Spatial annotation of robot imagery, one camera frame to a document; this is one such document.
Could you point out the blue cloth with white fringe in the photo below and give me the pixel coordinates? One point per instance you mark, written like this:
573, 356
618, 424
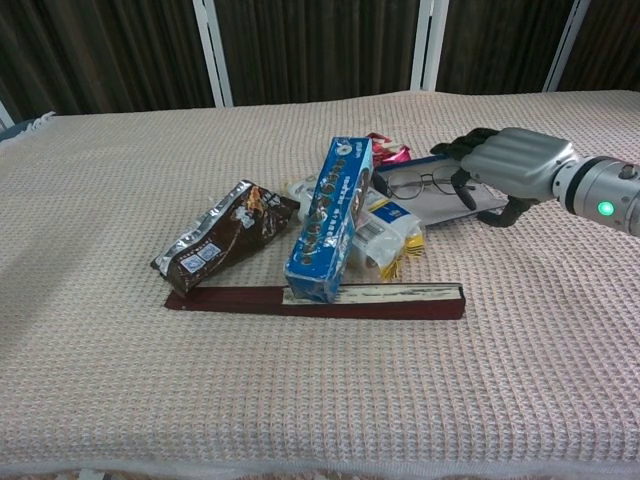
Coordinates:
15, 131

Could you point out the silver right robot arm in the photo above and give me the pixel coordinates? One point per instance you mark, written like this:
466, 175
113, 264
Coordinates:
600, 190

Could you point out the beige waffle weave tablecloth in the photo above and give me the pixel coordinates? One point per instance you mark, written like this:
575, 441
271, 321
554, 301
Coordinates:
320, 390

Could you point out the dark-framed eyeglasses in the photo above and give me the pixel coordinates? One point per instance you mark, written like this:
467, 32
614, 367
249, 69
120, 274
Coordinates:
402, 186

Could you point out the dark brown curtain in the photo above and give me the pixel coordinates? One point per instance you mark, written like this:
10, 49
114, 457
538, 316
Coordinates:
310, 50

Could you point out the grey aluminium extrusion post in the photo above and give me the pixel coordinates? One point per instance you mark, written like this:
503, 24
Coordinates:
4, 115
429, 45
567, 45
212, 55

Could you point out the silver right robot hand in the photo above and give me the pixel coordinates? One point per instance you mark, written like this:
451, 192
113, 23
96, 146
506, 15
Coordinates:
520, 162

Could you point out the pink candy wrapper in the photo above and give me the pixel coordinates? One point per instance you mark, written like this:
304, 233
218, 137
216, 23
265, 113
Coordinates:
395, 156

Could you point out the blue cookie box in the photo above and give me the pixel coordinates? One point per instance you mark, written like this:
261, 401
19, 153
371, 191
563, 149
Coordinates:
325, 225

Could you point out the white and yellow snack bag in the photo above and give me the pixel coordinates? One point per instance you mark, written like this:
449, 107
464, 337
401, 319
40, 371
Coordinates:
385, 235

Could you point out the dark blue glasses case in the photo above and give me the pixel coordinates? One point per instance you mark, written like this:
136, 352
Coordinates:
450, 211

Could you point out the small white snack packet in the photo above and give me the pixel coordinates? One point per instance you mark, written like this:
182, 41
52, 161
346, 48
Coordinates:
300, 192

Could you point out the brown foil snack bag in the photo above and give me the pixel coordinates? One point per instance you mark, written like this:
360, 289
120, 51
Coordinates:
225, 235

